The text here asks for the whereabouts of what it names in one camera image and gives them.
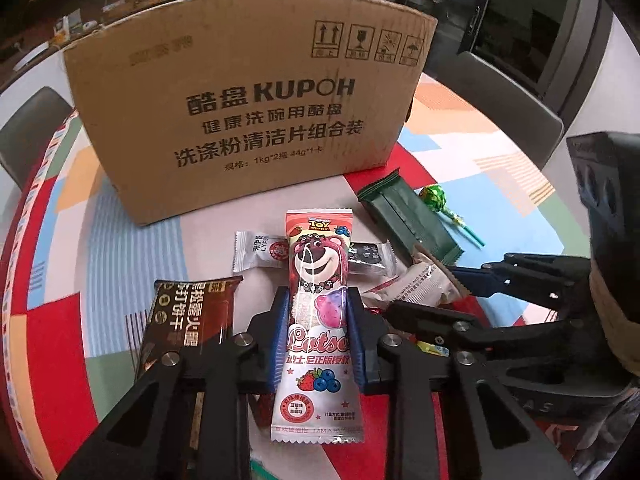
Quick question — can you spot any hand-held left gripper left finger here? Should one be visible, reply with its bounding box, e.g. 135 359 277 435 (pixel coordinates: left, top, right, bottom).
57 287 292 480

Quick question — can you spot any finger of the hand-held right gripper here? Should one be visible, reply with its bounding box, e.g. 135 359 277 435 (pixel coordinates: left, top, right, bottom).
385 300 596 361
446 254 593 312

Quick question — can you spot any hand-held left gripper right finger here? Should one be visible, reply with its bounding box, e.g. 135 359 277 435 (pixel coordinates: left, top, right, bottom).
347 287 581 480

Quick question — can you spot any beige snack packet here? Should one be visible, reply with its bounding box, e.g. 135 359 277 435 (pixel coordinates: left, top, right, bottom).
361 242 473 318

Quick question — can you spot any small black snack packet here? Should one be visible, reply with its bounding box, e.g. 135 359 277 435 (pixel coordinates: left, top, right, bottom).
347 240 398 278

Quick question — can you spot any green lollipop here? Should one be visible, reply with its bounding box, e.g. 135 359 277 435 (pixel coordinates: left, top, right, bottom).
417 185 486 248

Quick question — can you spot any pink bear snack packet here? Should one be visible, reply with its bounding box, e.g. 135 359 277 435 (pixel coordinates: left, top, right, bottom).
270 208 363 443

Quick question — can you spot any small white candy packet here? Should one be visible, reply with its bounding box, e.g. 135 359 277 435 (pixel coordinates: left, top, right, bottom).
232 230 291 273

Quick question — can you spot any dark brown cracker packet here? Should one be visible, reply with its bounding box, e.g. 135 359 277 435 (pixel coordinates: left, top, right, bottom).
135 275 244 376

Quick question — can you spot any dark green snack packet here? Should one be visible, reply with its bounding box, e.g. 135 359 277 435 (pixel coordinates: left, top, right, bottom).
357 170 463 263

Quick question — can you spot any brown cardboard box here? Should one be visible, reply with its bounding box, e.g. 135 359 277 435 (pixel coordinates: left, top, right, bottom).
62 0 438 226

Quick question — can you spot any grey dining chair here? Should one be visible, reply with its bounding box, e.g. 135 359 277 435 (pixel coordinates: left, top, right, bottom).
437 50 566 171
0 86 73 191

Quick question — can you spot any dark glass sliding door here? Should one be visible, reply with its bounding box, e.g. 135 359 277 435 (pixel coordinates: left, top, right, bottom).
400 0 613 121

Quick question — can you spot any colourful patchwork tablecloth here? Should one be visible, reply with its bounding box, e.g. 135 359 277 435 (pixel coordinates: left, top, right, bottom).
0 72 566 480

